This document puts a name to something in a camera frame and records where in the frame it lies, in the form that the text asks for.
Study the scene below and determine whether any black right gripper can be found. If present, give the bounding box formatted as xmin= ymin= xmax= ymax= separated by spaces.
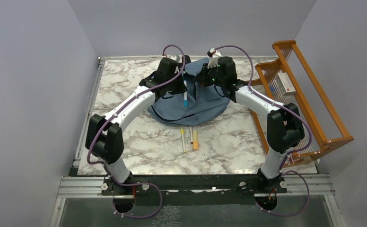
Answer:
xmin=193 ymin=62 xmax=225 ymax=88

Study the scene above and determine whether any blue student backpack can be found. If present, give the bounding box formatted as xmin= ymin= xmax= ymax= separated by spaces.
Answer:
xmin=148 ymin=58 xmax=230 ymax=126

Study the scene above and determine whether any blue capped white pen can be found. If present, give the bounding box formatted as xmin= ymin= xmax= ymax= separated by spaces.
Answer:
xmin=183 ymin=80 xmax=188 ymax=107

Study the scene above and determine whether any red capped white pen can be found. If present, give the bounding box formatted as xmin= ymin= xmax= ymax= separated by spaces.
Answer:
xmin=189 ymin=126 xmax=193 ymax=144

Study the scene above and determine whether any orange highlighter marker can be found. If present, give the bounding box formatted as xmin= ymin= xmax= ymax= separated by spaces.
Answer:
xmin=192 ymin=127 xmax=199 ymax=150

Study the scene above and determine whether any yellow capped white pen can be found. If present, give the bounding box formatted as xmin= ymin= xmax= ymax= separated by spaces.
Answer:
xmin=180 ymin=128 xmax=186 ymax=153

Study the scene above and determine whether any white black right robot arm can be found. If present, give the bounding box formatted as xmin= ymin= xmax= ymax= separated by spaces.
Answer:
xmin=194 ymin=57 xmax=305 ymax=192

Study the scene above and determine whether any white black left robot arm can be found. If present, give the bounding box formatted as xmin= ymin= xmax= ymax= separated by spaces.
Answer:
xmin=85 ymin=55 xmax=191 ymax=194

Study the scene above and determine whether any white red small box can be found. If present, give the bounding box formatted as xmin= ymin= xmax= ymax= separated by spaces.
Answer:
xmin=276 ymin=72 xmax=296 ymax=96

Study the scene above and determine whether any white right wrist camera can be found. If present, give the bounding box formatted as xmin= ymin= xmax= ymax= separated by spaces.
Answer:
xmin=207 ymin=48 xmax=222 ymax=69

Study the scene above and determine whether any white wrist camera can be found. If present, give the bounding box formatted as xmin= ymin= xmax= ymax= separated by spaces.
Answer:
xmin=207 ymin=48 xmax=222 ymax=69
xmin=168 ymin=54 xmax=181 ymax=64

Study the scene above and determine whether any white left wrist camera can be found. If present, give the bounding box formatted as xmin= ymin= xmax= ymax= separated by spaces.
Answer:
xmin=168 ymin=54 xmax=181 ymax=64

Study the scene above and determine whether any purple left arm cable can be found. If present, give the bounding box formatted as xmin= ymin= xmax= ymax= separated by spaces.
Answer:
xmin=86 ymin=44 xmax=187 ymax=219

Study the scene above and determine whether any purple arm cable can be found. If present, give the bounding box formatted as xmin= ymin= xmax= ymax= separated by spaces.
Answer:
xmin=208 ymin=44 xmax=314 ymax=218
xmin=86 ymin=44 xmax=187 ymax=219

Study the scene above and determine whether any wooden wire rack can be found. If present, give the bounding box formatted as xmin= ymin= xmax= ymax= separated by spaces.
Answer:
xmin=251 ymin=40 xmax=354 ymax=167

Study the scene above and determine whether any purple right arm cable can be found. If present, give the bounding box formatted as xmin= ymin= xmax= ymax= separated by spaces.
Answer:
xmin=208 ymin=44 xmax=314 ymax=218

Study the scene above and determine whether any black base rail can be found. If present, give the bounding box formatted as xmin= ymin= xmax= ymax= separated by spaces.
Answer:
xmin=69 ymin=167 xmax=288 ymax=208

